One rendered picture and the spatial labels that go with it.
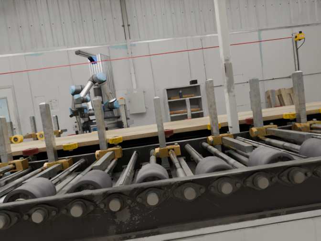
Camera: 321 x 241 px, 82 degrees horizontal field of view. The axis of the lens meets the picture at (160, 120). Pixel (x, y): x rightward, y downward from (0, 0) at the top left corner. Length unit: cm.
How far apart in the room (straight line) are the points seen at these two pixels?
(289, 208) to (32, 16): 588
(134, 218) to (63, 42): 512
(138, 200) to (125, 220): 7
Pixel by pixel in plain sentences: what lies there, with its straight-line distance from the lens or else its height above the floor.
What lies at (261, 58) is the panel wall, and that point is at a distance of 598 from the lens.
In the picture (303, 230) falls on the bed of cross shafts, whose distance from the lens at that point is 72.
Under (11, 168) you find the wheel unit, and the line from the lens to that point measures 124.
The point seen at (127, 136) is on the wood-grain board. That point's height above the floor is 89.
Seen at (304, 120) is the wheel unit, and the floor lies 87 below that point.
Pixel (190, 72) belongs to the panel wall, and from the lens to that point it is 507.
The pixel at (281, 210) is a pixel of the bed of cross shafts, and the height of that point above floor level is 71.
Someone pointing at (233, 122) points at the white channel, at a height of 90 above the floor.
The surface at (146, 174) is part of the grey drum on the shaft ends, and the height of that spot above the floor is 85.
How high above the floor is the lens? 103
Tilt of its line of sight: 3 degrees down
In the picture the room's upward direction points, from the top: 8 degrees counter-clockwise
